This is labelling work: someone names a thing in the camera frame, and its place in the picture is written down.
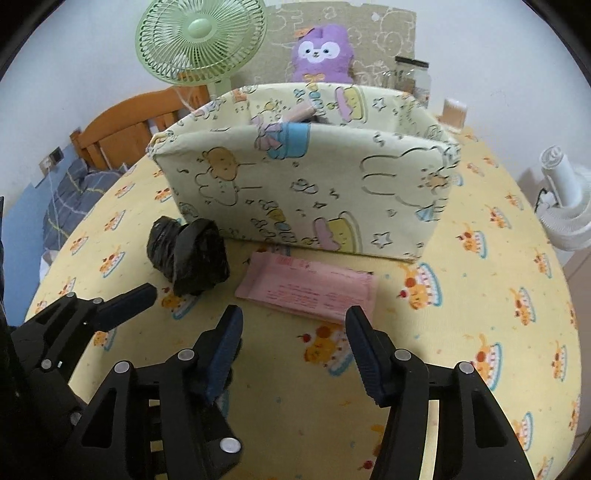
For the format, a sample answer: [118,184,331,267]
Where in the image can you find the cotton swab container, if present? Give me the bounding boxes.
[438,98,468,134]

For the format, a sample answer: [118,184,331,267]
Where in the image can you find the grey cartoon folded box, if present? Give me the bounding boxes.
[240,2,416,84]

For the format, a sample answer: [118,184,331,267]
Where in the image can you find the pink tissue packet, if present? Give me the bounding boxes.
[235,251,380,324]

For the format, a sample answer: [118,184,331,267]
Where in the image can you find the wall socket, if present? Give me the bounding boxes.
[41,147,64,174]

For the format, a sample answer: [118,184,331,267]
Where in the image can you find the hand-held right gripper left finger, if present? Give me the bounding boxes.
[69,305,245,480]

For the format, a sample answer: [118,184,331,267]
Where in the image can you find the cartoon-print fabric storage box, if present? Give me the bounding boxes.
[147,82,462,264]

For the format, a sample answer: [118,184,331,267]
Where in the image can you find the purple plush bunny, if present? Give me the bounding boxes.
[291,24,356,85]

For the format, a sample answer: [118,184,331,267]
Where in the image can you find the yellow printed tablecloth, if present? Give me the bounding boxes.
[23,124,583,480]

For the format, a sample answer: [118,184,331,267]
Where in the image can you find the glass jar with red lid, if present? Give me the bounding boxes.
[383,55,432,107]

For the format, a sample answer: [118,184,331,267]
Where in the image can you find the white fan cable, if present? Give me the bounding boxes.
[175,85,197,114]

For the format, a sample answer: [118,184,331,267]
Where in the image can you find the green table fan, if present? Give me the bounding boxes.
[135,0,269,100]

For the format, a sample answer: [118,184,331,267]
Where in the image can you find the grey plaid pillow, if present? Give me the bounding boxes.
[42,159,134,252]

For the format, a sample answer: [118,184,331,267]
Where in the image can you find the pink tube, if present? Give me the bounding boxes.
[277,102,319,123]

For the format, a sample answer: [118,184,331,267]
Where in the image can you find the white standing fan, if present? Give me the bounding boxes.
[538,145,591,252]

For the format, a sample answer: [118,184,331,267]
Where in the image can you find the black plastic bag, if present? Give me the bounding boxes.
[147,216,230,297]

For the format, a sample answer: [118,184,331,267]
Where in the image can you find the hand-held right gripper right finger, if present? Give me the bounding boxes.
[345,305,536,480]

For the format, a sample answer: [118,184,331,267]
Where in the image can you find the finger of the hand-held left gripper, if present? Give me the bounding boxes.
[25,283,158,384]

